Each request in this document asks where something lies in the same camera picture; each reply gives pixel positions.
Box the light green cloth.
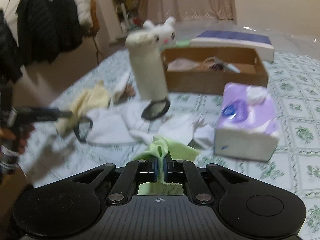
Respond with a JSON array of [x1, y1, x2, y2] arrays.
[[132, 135, 200, 196]]

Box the white cloth bag black handles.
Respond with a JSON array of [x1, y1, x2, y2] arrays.
[[74, 101, 214, 149]]

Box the yellow towel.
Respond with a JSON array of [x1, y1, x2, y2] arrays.
[[56, 80, 111, 137]]

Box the person's left hand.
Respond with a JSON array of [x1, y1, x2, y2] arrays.
[[0, 123, 36, 156]]

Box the purple tissue pack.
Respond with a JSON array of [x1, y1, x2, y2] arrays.
[[214, 83, 279, 162]]

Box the black puffer jacket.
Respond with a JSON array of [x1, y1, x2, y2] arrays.
[[1, 0, 84, 84]]

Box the cream thermos bottle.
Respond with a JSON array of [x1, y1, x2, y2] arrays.
[[125, 28, 169, 101]]

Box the brown cardboard box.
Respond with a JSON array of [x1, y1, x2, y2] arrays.
[[161, 47, 268, 95]]

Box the brown jacket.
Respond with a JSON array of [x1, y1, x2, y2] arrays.
[[86, 0, 100, 37]]

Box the clear plastic bag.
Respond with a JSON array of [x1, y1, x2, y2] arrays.
[[167, 58, 199, 72]]

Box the dark purple scrunchie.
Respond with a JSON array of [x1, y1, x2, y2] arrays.
[[209, 63, 224, 71]]

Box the patterned green white tablecloth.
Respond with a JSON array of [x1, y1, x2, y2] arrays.
[[20, 53, 319, 239]]

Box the standing fan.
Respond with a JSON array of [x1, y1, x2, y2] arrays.
[[117, 0, 151, 33]]

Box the small green box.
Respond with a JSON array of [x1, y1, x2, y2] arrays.
[[176, 40, 190, 48]]

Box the white plush bunny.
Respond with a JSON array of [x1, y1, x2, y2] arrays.
[[143, 16, 176, 46]]

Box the blue and white flat box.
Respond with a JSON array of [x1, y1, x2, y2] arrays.
[[190, 30, 275, 62]]

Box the wooden bookshelf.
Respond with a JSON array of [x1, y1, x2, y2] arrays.
[[107, 0, 133, 33]]

